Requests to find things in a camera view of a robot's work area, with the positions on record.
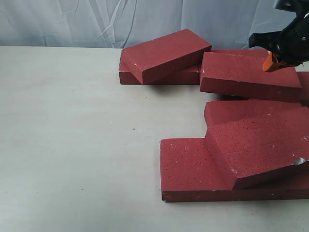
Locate grey fabric backdrop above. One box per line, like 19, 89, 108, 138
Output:
0, 0, 295, 49

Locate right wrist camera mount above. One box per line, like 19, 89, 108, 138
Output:
274, 0, 309, 13

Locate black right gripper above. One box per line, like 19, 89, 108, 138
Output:
248, 11, 309, 73

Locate chipped red brick white spot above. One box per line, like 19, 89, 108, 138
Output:
205, 107, 309, 190

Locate right edge red brick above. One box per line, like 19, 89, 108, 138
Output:
297, 72, 309, 107

